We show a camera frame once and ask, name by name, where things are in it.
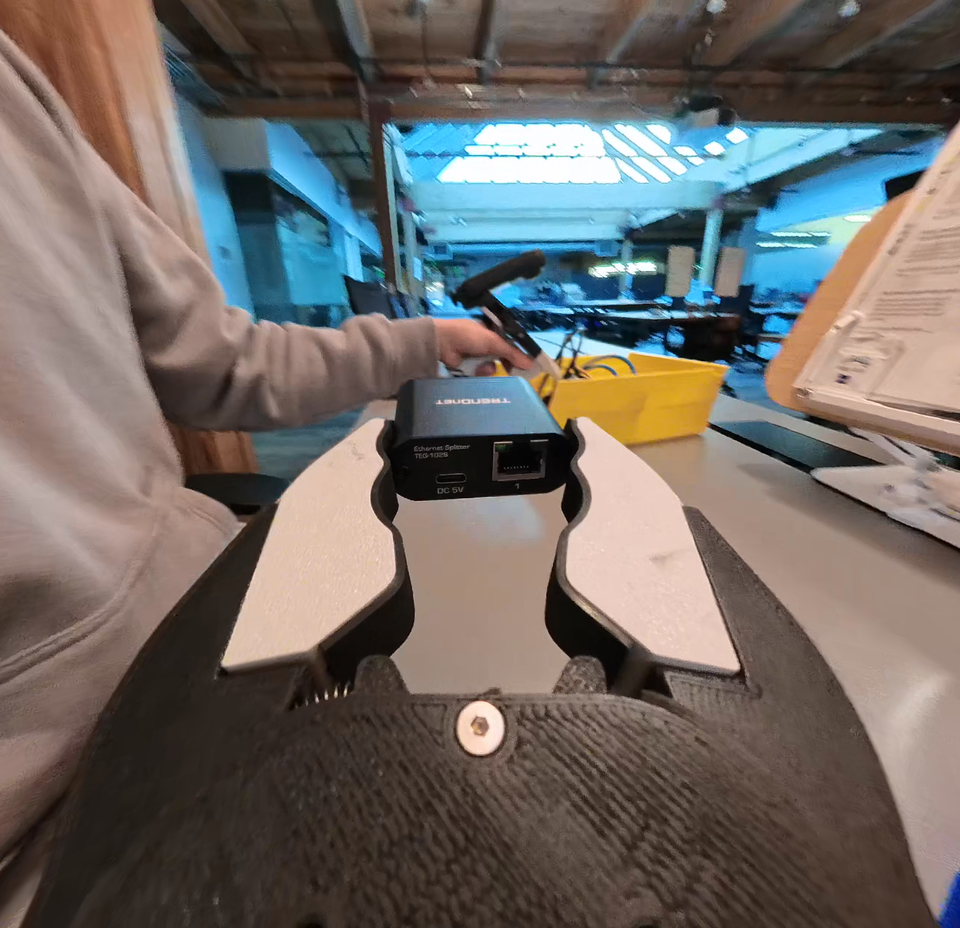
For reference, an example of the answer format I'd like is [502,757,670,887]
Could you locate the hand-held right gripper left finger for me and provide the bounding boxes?
[219,416,416,681]

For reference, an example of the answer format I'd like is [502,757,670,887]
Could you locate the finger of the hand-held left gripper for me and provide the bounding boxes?
[486,309,562,380]

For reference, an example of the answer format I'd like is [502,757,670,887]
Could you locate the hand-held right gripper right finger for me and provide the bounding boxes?
[544,415,744,692]

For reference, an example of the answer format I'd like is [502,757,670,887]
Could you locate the black ethernet splitter box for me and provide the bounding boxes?
[384,376,569,503]

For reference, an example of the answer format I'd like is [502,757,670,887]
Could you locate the person's left forearm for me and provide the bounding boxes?
[112,185,441,434]

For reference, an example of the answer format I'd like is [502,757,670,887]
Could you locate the grey desk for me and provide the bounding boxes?
[360,395,960,915]

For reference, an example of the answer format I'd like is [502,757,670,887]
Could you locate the black desk pad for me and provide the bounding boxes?
[708,418,886,473]

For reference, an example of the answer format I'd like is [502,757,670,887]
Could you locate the person's left hand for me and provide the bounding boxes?
[435,319,537,378]

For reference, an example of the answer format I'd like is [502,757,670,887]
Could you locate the background work tables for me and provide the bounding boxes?
[517,298,796,362]

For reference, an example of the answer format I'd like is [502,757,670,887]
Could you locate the yellow plastic bin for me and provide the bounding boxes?
[491,352,730,446]

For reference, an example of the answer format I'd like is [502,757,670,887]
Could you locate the person's grey hoodie torso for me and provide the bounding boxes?
[0,31,252,876]

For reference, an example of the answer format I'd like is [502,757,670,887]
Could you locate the white document stand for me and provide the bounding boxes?
[812,425,960,550]

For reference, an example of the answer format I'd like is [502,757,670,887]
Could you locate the brown document board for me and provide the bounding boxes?
[765,191,960,456]

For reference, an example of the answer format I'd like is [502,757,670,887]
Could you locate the white printed papers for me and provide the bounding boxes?
[793,121,960,435]

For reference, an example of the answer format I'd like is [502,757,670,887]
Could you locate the black cable in bin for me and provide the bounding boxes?
[553,326,595,383]

